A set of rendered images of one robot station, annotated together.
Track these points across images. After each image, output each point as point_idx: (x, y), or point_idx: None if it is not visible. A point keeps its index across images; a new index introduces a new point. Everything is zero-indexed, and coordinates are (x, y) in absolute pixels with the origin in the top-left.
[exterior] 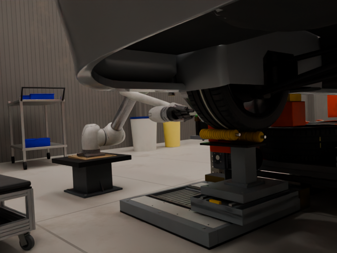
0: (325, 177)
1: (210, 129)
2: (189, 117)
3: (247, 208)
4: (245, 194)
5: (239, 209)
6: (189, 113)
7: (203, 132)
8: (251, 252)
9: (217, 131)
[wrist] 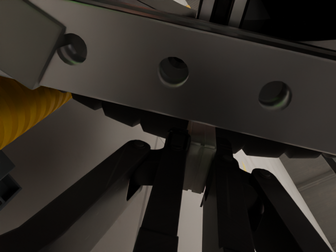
0: None
1: (29, 96)
2: (131, 200)
3: (9, 174)
4: (7, 157)
5: (18, 192)
6: (201, 190)
7: (2, 144)
8: (2, 209)
9: (67, 95)
